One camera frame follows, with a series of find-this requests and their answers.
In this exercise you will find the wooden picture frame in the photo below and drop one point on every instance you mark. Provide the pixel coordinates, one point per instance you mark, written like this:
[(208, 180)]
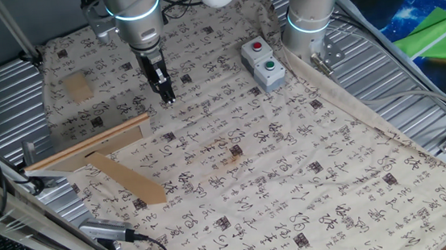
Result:
[(95, 146)]

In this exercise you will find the aluminium frame bar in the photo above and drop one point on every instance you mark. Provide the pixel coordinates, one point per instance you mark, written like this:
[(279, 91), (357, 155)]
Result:
[(33, 226)]

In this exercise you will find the grey tripod pole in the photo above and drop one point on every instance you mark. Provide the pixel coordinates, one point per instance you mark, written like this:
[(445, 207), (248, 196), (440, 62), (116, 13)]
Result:
[(14, 30)]

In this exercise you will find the green paper sheet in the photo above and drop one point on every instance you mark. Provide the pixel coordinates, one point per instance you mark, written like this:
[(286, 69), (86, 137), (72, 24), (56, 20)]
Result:
[(442, 39)]

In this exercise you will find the silver depth camera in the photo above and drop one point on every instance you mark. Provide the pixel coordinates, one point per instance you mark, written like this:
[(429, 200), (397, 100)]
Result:
[(104, 229)]

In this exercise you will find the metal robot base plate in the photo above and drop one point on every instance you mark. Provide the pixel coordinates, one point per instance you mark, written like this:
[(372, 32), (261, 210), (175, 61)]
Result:
[(330, 53)]

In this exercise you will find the grey box with green button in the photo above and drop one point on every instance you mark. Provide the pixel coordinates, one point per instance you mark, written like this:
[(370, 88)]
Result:
[(270, 74)]

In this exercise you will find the blue galaxy print mat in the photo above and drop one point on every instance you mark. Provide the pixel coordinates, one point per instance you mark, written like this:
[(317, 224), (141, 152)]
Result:
[(411, 7)]

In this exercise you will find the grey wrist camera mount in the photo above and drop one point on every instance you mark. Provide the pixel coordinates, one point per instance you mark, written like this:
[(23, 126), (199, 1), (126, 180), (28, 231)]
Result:
[(98, 22)]

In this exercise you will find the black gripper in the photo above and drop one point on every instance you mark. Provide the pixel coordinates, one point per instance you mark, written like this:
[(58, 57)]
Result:
[(150, 60)]

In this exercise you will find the long light wooden plank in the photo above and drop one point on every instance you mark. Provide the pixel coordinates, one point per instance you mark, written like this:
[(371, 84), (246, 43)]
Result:
[(130, 179)]

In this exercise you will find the small wooden block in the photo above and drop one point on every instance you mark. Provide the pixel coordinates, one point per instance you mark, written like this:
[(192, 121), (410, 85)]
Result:
[(78, 87)]

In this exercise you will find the grey box with red button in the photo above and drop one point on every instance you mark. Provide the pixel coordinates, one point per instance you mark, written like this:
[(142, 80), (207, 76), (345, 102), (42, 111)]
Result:
[(255, 53)]

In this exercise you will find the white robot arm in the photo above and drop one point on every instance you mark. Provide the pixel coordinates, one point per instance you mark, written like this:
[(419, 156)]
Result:
[(131, 3)]

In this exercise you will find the beige calligraphy print cloth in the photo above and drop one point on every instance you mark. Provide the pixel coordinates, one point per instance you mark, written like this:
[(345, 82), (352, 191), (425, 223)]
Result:
[(275, 169)]

